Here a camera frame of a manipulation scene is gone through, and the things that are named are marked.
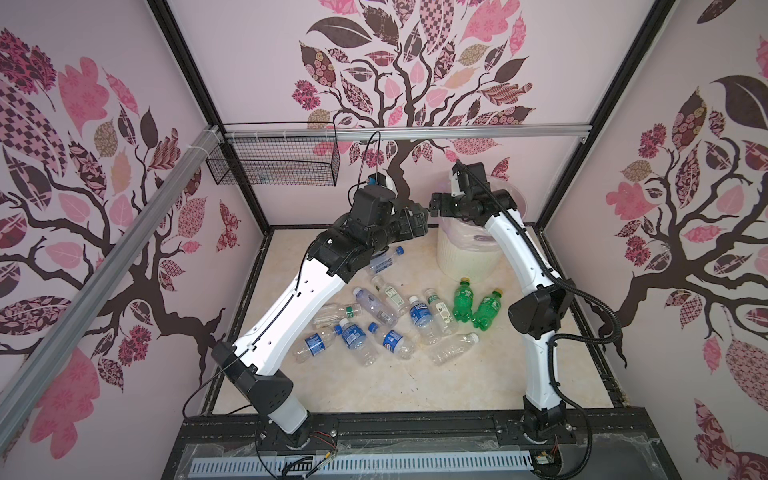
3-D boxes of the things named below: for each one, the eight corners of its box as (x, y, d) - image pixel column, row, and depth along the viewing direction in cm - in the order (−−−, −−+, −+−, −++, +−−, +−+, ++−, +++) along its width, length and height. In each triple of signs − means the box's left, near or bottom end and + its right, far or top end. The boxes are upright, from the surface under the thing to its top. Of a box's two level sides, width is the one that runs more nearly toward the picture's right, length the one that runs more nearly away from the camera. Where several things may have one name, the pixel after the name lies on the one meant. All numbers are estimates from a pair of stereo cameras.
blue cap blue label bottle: (365, 336, 91) (363, 330, 88) (373, 324, 94) (372, 317, 90) (407, 363, 86) (408, 357, 82) (415, 349, 89) (416, 343, 85)
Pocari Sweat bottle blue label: (423, 347, 89) (424, 341, 85) (406, 304, 99) (406, 297, 95) (440, 342, 90) (442, 335, 87) (421, 300, 100) (422, 292, 96)
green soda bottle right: (470, 324, 94) (473, 317, 90) (487, 291, 102) (490, 284, 98) (486, 333, 92) (490, 326, 88) (502, 299, 100) (507, 291, 96)
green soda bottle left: (452, 321, 95) (454, 314, 91) (454, 281, 105) (456, 273, 101) (470, 324, 94) (473, 317, 90) (470, 283, 104) (473, 275, 100)
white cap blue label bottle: (367, 371, 85) (366, 364, 81) (336, 331, 93) (333, 323, 89) (382, 359, 87) (381, 352, 83) (349, 320, 95) (347, 312, 91)
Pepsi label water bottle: (301, 367, 86) (296, 360, 82) (295, 355, 88) (290, 348, 84) (345, 338, 92) (343, 330, 87) (339, 327, 94) (336, 320, 90)
